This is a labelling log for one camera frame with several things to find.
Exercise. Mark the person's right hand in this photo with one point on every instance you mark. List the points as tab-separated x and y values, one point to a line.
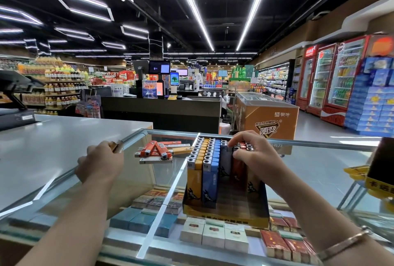
261	158

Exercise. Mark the person's left hand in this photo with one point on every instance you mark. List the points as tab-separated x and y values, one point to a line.
98	163

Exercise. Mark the tan patterned lighter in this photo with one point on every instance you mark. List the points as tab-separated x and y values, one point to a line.
117	147

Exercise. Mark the yellow patterned lighter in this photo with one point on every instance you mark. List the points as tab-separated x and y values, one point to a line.
253	186

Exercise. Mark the grey white patterned lighter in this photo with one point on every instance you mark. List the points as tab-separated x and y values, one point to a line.
226	161

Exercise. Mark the row of blue lighters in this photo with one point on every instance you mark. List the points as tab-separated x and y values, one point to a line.
211	189

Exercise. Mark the blue yellow lighter display box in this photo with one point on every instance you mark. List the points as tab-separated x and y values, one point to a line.
234	210

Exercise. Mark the pile of yellow red lighters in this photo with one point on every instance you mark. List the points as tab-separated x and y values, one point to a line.
157	150

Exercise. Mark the black yellow display box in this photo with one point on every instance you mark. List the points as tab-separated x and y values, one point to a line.
383	161

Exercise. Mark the person's right forearm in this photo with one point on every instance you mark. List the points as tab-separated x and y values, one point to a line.
332	219

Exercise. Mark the person's left forearm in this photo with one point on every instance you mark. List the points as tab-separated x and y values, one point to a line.
68	226

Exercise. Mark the glass display case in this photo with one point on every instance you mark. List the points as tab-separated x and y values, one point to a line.
308	161

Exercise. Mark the stack of blue cartons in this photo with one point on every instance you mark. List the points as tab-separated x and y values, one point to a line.
372	100

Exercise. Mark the brown cardboard carton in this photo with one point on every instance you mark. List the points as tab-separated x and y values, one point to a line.
268	121

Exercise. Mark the hanging plastic bags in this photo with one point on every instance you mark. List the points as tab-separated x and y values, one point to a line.
89	109

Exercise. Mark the black checkout counter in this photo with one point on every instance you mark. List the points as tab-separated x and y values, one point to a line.
160	115

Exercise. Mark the open refrigerated chiller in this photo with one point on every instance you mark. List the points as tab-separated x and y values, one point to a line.
273	80

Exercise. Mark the grocery rack with bottles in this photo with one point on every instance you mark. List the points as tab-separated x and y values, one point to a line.
55	87

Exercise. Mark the blue poster screen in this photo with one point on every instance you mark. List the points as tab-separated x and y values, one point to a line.
150	89

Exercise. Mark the red drink fridge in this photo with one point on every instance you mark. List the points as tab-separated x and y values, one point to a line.
343	81
306	78
321	79

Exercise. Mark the row of cigarette packs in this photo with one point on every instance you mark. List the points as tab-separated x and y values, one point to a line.
209	235

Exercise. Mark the black cash register terminal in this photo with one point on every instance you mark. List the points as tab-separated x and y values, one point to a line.
15	100

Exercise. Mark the small checkout screen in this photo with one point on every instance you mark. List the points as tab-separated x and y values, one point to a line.
175	79

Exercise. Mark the black checkout monitor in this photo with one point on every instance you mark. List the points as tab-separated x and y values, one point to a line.
159	67

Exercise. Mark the long ceiling light strip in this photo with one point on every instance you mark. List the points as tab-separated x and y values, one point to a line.
253	7
192	7

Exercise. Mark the orange round sign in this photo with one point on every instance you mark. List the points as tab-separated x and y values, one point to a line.
381	46

